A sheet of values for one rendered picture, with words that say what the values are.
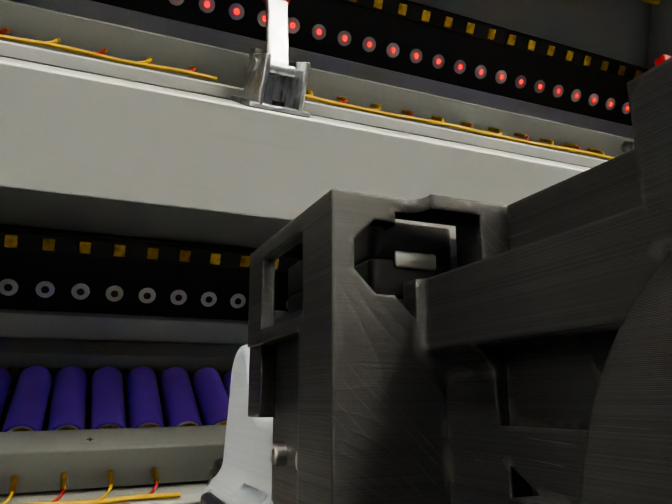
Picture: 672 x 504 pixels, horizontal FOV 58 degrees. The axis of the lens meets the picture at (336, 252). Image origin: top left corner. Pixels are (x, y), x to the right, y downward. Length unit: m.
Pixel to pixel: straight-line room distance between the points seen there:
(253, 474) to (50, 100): 0.15
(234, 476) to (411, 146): 0.16
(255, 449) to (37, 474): 0.17
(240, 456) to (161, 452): 0.14
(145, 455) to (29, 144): 0.16
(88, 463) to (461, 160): 0.23
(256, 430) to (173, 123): 0.13
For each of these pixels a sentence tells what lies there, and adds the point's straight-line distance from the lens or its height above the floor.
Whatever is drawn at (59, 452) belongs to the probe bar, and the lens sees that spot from 0.32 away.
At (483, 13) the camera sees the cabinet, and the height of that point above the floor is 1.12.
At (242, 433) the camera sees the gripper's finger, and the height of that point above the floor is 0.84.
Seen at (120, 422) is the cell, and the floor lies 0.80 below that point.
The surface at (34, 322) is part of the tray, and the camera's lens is 0.42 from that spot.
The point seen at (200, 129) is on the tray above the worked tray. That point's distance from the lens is 0.25.
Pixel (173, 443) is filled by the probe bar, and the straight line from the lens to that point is 0.33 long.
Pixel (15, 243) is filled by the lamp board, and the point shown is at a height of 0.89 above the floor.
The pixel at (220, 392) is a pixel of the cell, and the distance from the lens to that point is 0.38.
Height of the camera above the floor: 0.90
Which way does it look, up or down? level
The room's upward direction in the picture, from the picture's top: 5 degrees clockwise
